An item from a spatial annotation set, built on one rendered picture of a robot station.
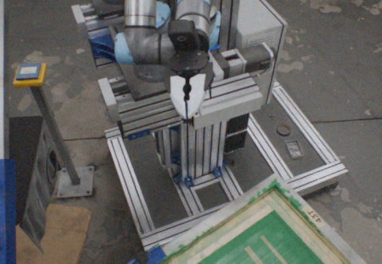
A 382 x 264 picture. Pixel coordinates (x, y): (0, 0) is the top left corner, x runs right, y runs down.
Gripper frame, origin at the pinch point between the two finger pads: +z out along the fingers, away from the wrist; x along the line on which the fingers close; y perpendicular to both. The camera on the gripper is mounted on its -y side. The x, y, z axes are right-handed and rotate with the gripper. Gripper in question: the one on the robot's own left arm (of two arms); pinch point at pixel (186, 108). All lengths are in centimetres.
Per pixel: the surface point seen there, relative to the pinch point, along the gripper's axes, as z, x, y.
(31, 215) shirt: -20, 69, 74
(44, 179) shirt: -39, 72, 80
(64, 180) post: -85, 105, 154
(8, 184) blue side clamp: -9, 53, 34
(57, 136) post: -83, 89, 106
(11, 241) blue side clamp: 3, 53, 44
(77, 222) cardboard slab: -56, 90, 155
